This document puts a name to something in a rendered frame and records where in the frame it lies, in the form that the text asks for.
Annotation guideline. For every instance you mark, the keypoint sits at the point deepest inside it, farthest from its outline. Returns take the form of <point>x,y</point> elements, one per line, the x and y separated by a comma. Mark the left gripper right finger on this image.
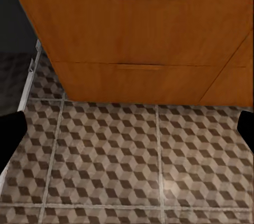
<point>246,128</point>

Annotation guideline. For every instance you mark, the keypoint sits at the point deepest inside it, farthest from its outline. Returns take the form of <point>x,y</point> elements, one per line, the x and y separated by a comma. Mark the door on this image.
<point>19,45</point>

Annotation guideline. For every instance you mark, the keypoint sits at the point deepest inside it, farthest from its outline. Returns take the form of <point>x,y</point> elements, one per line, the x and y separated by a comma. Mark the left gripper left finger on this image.
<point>12,129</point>

